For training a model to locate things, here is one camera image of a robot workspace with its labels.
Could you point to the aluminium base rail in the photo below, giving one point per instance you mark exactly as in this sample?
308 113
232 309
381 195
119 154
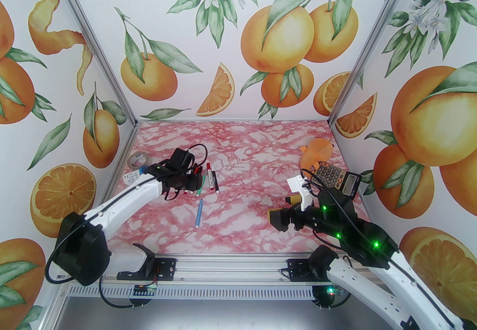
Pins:
231 269

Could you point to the green pen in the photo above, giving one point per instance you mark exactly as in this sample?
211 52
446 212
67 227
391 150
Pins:
200 187

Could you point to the clear tape roll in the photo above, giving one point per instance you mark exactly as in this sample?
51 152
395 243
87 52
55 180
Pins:
130 161

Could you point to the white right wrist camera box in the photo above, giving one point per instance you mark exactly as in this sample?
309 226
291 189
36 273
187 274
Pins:
300 189

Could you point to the grey desk calculator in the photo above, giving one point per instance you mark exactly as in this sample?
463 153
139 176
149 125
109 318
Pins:
335 174

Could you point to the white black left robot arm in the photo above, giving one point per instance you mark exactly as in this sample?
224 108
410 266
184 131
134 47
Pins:
123 196

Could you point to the blue pen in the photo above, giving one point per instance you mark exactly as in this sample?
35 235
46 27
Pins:
199 213

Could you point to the small circuit board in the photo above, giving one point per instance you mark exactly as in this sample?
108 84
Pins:
333 291
143 289

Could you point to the aluminium frame post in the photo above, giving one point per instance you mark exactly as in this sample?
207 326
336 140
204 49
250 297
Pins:
371 41
93 41

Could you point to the white bottle blue cap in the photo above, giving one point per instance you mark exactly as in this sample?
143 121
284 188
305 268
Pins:
131 177

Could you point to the orange plush toy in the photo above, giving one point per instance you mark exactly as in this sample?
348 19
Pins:
320 149

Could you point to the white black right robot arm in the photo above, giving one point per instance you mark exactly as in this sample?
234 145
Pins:
357 284

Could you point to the pink marble pattern mat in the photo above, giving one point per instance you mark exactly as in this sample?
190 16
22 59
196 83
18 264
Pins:
242 243

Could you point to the perforated metal strip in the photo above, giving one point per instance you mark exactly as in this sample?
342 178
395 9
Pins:
223 291

